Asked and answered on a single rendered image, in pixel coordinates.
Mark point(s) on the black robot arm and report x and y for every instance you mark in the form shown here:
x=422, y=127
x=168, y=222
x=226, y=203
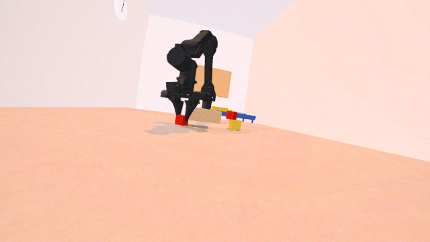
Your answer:
x=180, y=58

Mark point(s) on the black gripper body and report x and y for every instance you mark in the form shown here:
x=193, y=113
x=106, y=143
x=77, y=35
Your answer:
x=193, y=95

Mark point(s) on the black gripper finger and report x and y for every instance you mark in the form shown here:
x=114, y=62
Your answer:
x=189, y=108
x=178, y=104

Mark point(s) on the red cube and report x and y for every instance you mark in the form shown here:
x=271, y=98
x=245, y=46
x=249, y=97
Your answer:
x=180, y=120
x=231, y=115

